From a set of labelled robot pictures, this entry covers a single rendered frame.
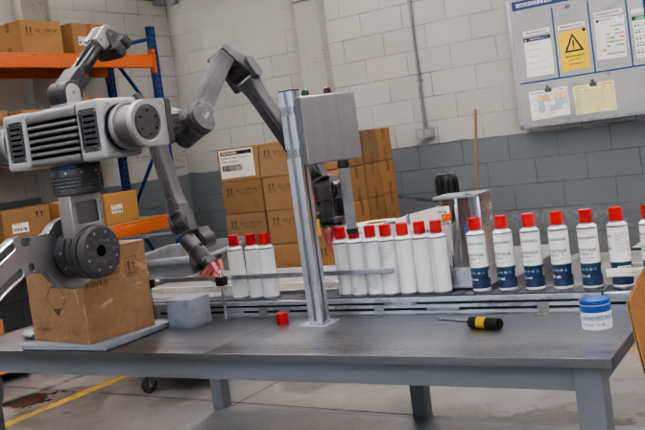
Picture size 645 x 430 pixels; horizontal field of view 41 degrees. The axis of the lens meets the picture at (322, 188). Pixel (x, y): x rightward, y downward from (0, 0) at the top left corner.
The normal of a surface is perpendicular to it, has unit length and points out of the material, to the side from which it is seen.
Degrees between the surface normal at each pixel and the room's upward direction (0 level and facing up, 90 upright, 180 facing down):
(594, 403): 90
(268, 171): 90
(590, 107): 90
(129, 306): 90
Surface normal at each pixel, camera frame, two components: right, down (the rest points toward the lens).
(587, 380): -0.50, 0.11
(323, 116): 0.41, 0.00
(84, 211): 0.83, -0.08
